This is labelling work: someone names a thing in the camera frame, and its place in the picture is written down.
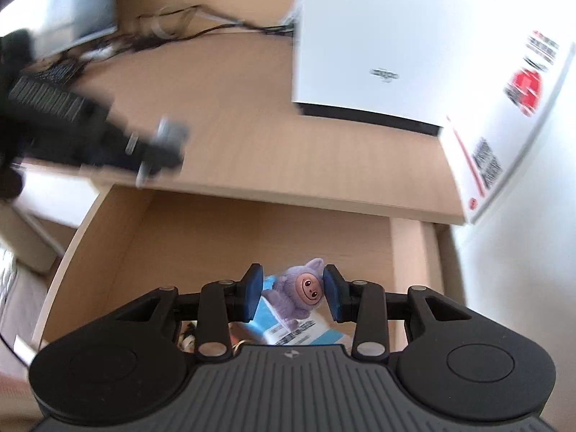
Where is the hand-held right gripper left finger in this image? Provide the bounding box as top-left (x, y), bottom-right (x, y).
top-left (114, 263), bottom-right (264, 363)

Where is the purple plush toy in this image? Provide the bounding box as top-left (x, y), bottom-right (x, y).
top-left (261, 257), bottom-right (328, 331)

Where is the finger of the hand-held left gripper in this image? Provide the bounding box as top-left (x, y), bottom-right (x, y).
top-left (128, 117), bottom-right (190, 156)
top-left (134, 148), bottom-right (186, 188)

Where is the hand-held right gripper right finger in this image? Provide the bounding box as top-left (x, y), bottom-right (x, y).
top-left (323, 265), bottom-right (469, 363)

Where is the white coiled cable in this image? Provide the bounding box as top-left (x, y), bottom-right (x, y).
top-left (136, 10), bottom-right (181, 40)

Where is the white computer case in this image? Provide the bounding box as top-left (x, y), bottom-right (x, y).
top-left (290, 0), bottom-right (496, 138)

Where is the computer monitor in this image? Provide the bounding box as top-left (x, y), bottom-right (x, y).
top-left (0, 0), bottom-right (120, 63)

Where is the white red-printed cardboard box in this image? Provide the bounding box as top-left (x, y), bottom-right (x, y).
top-left (438, 27), bottom-right (576, 226)

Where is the wooden drawer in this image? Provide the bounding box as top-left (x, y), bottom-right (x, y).
top-left (31, 184), bottom-right (456, 357)

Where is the blue tissue packet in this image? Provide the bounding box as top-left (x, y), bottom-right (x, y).
top-left (229, 274), bottom-right (357, 348)

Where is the black keyboard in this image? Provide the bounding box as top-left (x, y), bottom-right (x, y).
top-left (20, 56), bottom-right (89, 84)

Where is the black cable bundle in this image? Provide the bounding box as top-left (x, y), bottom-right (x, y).
top-left (58, 4), bottom-right (298, 63)

